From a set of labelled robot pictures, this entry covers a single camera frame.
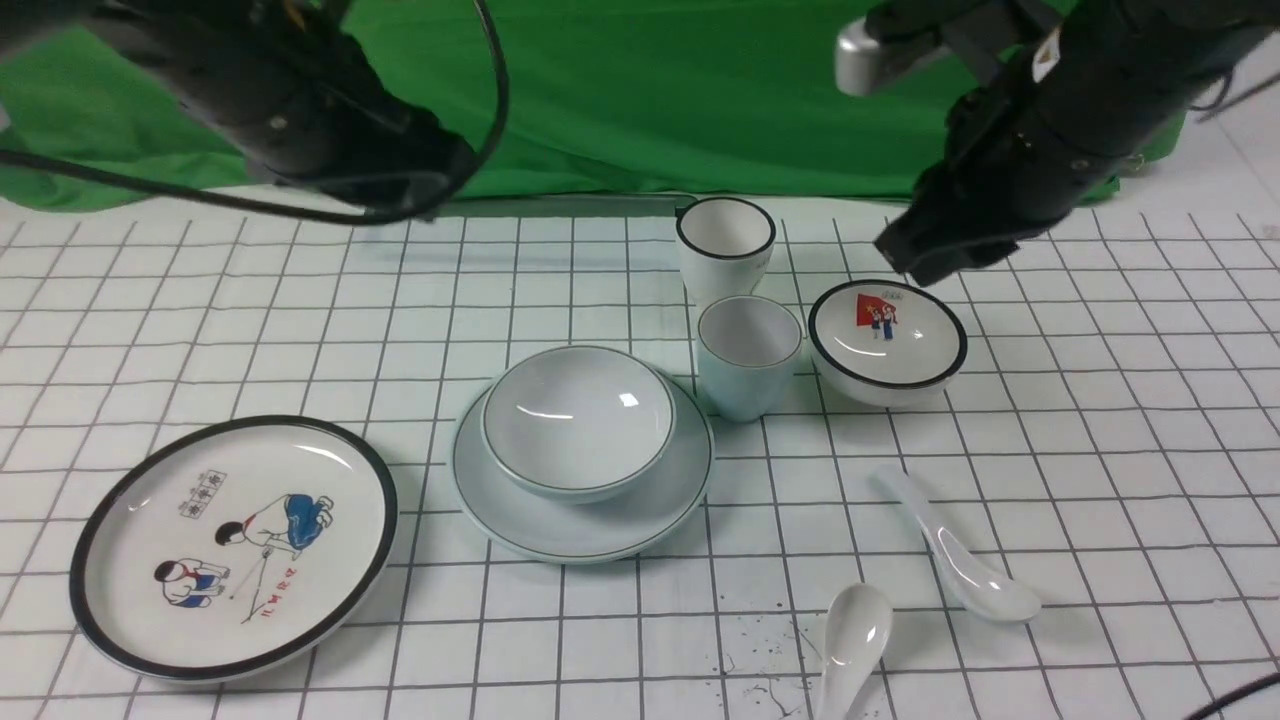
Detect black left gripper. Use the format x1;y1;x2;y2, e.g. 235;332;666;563
300;110;479;219

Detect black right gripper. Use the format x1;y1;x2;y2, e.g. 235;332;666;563
874;150;1091;287

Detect pale blue ceramic cup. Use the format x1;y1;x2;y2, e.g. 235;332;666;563
695;295;804;423

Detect white ceramic spoon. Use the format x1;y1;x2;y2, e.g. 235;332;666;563
870;466;1042;624
812;583;893;719

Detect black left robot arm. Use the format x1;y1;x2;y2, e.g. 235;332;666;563
3;1;511;227

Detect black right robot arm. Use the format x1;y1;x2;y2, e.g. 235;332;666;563
867;1;1277;287

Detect white bowl with flag print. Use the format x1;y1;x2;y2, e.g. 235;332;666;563
806;279;969;407

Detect green backdrop cloth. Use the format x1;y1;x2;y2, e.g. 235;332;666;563
1;1;975;199

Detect white grid tablecloth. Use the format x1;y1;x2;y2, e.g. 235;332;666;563
3;199;1277;719

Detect white cup with bicycle print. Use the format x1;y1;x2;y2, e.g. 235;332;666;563
676;197;777;307

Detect pale blue bowl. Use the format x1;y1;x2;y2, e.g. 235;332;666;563
480;345;677;505

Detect white plate with children print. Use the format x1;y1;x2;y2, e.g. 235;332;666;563
68;415;399;684

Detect pale blue saucer plate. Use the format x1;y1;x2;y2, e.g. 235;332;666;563
449;379;716;564

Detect black cable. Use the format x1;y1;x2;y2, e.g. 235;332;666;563
0;0;511;227

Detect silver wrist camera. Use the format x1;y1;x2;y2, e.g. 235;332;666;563
835;8;951;97

